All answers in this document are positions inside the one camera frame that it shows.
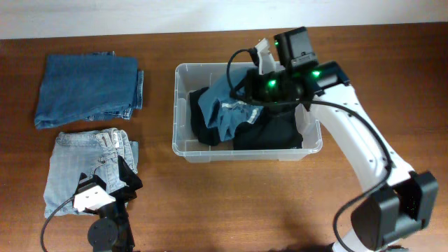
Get black garment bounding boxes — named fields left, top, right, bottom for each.
left=232, top=111, right=303, bottom=151
left=189, top=87, right=221, bottom=146

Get medium blue denim shorts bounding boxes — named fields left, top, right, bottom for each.
left=198, top=73, right=263, bottom=141

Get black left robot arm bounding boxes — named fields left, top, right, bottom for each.
left=73, top=155, right=143, bottom=252

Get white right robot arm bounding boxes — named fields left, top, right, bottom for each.
left=241, top=27, right=439, bottom=251

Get light blue folded jeans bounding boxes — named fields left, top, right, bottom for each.
left=43, top=128, right=139, bottom=218

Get clear plastic storage bin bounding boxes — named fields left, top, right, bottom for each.
left=172, top=63, right=323, bottom=163

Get dark blue folded jeans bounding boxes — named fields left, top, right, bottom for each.
left=34, top=51, right=144, bottom=130

